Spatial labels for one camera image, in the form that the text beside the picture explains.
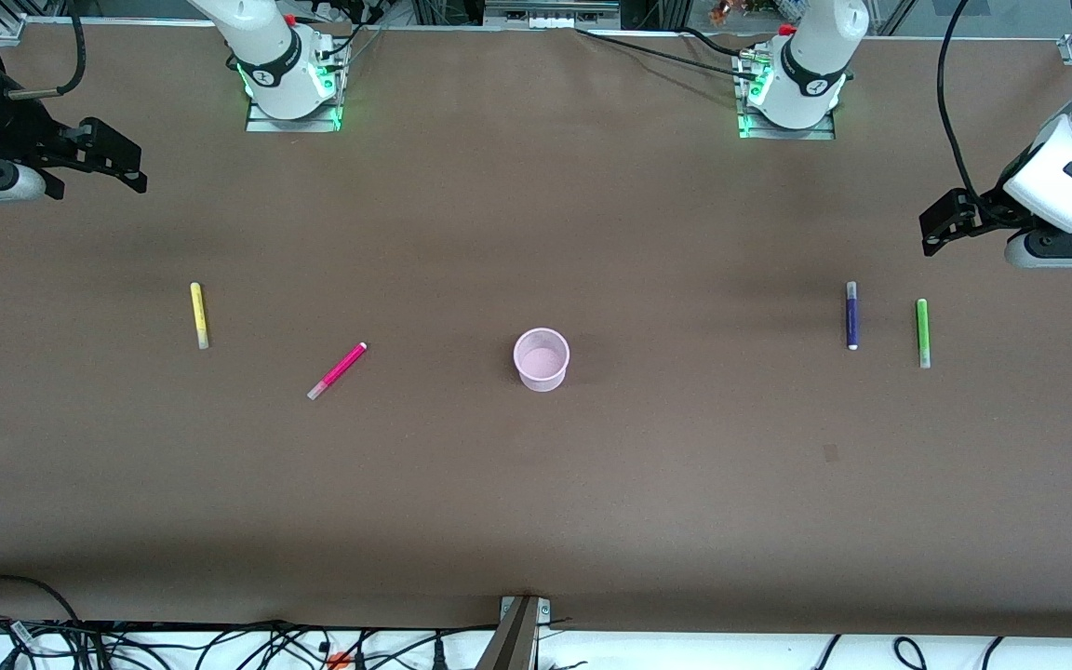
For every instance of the grey network switch box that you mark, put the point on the grey network switch box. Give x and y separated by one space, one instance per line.
550 11

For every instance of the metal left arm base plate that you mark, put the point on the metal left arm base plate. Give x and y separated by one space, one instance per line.
787 132

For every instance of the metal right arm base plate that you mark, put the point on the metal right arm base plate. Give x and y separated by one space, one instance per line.
294 123

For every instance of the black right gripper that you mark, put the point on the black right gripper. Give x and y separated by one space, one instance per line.
17 133

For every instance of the pink highlighter pen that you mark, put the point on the pink highlighter pen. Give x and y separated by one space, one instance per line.
339 368

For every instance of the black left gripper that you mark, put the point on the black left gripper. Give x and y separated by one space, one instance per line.
988 206

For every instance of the green highlighter pen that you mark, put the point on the green highlighter pen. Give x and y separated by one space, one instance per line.
922 330

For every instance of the aluminium strut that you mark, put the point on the aluminium strut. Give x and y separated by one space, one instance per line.
510 642

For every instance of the metal strut bracket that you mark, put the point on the metal strut bracket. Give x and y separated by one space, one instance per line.
543 609

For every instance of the purple highlighter pen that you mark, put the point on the purple highlighter pen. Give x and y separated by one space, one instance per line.
852 316

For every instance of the yellow highlighter pen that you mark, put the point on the yellow highlighter pen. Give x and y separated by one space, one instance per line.
199 314

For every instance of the pink plastic pen holder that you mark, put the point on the pink plastic pen holder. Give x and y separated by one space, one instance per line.
541 358

